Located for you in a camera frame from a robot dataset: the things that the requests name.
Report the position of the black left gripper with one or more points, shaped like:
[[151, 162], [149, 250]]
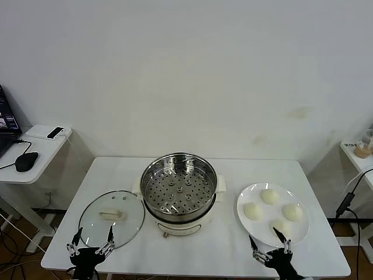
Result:
[[84, 259]]

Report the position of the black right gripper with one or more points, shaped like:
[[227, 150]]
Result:
[[281, 262]]

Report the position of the white steamed baozi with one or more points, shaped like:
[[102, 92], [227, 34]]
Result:
[[253, 210], [281, 223], [270, 196], [292, 212]]

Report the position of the perforated steel steamer basket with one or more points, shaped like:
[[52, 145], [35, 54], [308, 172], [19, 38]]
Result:
[[204, 175]]

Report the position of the round white plate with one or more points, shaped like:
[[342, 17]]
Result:
[[269, 214]]

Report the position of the cream electric cooker pot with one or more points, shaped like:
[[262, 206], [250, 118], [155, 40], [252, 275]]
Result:
[[180, 226]]

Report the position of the white side table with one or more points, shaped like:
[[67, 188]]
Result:
[[360, 163], [43, 151]]

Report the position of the black computer mouse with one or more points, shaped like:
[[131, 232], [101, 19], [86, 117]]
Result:
[[26, 161]]

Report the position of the small black white device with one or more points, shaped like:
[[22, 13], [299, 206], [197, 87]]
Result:
[[55, 132]]

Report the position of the flat white box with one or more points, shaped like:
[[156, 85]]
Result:
[[35, 132]]

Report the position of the small white labelled box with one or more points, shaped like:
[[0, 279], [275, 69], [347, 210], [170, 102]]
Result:
[[349, 145]]

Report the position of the black laptop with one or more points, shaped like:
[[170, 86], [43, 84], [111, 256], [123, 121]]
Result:
[[7, 122]]

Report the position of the clear plastic container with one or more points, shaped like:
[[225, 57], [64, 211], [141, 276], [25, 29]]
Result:
[[368, 137]]

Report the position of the white wall socket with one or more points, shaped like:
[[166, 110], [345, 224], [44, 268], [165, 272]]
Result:
[[49, 193]]

